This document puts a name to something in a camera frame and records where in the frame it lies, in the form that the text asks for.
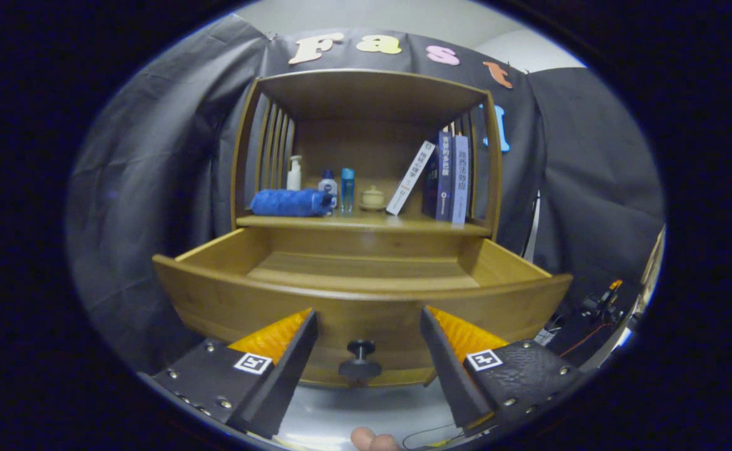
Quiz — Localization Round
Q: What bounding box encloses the dark blue book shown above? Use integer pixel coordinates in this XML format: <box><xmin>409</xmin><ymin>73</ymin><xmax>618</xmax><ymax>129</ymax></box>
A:
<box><xmin>422</xmin><ymin>130</ymin><xmax>454</xmax><ymax>222</ymax></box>

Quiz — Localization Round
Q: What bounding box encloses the black drawer knob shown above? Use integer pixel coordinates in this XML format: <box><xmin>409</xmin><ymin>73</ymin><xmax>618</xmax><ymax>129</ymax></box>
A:
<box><xmin>339</xmin><ymin>340</ymin><xmax>383</xmax><ymax>380</ymax></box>

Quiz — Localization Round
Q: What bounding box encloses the wooden cabinet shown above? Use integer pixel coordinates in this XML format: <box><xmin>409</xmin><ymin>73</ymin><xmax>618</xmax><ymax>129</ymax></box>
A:
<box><xmin>231</xmin><ymin>68</ymin><xmax>504</xmax><ymax>242</ymax></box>

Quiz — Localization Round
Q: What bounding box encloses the blue rolled towel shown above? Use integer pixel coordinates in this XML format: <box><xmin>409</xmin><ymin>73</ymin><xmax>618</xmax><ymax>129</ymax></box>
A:
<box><xmin>250</xmin><ymin>188</ymin><xmax>334</xmax><ymax>218</ymax></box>

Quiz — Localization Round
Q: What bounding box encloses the wooden countertop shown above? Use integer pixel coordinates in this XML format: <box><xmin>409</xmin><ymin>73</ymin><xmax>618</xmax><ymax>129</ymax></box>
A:
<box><xmin>235</xmin><ymin>210</ymin><xmax>493</xmax><ymax>237</ymax></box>

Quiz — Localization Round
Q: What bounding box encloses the pale blue book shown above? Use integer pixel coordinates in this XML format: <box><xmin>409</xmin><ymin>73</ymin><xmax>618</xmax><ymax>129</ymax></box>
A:
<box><xmin>451</xmin><ymin>134</ymin><xmax>470</xmax><ymax>226</ymax></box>

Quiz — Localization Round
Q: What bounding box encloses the black device with cables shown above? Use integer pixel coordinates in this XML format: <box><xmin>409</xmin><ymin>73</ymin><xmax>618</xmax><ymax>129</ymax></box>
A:
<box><xmin>544</xmin><ymin>279</ymin><xmax>629</xmax><ymax>367</ymax></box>

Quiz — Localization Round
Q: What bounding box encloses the cream lidded teacup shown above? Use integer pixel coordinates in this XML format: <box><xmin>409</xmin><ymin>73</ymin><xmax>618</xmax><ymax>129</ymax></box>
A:
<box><xmin>359</xmin><ymin>185</ymin><xmax>387</xmax><ymax>212</ymax></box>

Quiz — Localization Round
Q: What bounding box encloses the white book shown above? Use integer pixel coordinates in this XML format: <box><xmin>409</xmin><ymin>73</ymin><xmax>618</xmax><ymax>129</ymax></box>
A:
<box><xmin>386</xmin><ymin>140</ymin><xmax>436</xmax><ymax>217</ymax></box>

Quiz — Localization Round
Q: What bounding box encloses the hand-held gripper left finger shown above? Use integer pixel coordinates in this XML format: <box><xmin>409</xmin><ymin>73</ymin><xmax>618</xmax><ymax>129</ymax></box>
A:
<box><xmin>137</xmin><ymin>308</ymin><xmax>318</xmax><ymax>440</ymax></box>

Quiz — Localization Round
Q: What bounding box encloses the clear blue bottle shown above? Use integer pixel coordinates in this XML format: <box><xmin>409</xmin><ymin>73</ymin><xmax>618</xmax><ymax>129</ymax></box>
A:
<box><xmin>340</xmin><ymin>167</ymin><xmax>356</xmax><ymax>214</ymax></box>

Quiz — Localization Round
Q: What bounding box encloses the wooden drawer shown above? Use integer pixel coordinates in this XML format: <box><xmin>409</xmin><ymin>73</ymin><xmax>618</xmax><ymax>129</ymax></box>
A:
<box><xmin>152</xmin><ymin>225</ymin><xmax>574</xmax><ymax>388</ymax></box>

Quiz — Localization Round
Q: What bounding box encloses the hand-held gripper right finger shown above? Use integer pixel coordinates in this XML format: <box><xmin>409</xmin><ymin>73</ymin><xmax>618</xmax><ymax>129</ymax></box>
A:
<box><xmin>420</xmin><ymin>306</ymin><xmax>592</xmax><ymax>437</ymax></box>

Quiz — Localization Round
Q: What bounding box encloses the white bottle with blue cap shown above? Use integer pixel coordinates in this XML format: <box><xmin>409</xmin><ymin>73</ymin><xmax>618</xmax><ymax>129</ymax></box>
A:
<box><xmin>317</xmin><ymin>169</ymin><xmax>339</xmax><ymax>209</ymax></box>

